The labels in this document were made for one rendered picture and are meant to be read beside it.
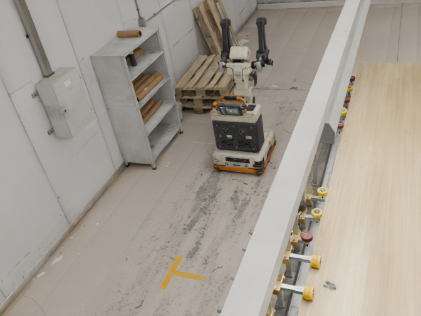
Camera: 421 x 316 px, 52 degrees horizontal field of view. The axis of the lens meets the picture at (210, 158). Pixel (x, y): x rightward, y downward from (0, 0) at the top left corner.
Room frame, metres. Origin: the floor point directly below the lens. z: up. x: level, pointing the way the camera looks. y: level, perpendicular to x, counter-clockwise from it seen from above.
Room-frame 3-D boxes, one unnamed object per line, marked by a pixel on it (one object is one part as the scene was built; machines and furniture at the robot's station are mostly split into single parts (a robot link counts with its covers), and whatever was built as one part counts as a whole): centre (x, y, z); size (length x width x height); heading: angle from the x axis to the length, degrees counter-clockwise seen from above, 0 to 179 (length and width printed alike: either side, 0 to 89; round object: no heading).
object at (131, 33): (5.19, 0.68, 1.59); 0.30 x 0.08 x 0.08; 63
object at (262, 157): (4.45, -0.44, 0.16); 0.67 x 0.64 x 0.25; 152
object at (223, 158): (4.15, -0.31, 0.23); 0.41 x 0.02 x 0.08; 62
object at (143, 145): (5.09, 0.72, 0.78); 0.90 x 0.45 x 1.55; 153
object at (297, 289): (1.75, -0.21, 0.95); 0.50 x 0.04 x 0.04; 63
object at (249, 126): (4.36, -0.40, 0.59); 0.55 x 0.34 x 0.83; 62
